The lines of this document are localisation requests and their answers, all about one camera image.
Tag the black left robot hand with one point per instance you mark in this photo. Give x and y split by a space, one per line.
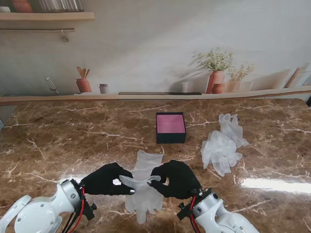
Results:
102 182

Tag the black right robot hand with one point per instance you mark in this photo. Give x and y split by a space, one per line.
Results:
181 179

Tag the black box pink inside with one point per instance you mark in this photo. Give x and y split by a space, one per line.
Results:
170 126

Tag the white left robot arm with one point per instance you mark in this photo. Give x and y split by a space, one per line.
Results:
36 213

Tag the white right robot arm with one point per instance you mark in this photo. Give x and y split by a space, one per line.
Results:
218 218

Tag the printed kitchen scene backdrop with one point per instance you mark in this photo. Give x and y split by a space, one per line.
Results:
150 48

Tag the dark object at table edge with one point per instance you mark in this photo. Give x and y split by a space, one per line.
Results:
309 100

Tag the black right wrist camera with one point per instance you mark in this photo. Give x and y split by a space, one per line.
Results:
184 211

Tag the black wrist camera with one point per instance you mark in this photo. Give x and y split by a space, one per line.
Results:
184 211
91 212

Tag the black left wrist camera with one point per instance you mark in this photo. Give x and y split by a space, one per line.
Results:
91 212

